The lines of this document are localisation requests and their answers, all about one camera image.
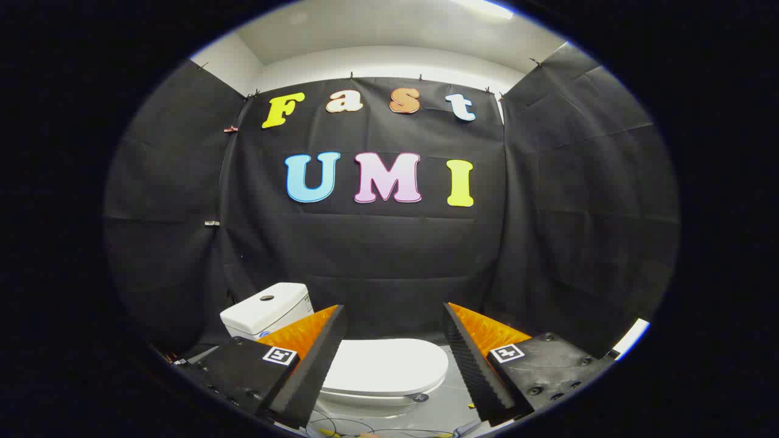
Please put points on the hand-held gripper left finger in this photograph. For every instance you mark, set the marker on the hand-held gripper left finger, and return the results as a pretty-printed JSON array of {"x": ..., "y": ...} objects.
[{"x": 316, "y": 365}]

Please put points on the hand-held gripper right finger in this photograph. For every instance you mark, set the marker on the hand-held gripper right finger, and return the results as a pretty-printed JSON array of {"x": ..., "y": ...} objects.
[{"x": 471, "y": 365}]

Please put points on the white toilet lid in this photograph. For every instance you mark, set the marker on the white toilet lid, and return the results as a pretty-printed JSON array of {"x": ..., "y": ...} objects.
[{"x": 383, "y": 364}]

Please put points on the white toilet with tank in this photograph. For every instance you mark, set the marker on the white toilet with tank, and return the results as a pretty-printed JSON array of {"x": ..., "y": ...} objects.
[{"x": 268, "y": 313}]

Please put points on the black backdrop cloth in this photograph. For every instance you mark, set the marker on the black backdrop cloth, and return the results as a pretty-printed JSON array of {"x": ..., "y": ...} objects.
[{"x": 377, "y": 255}]

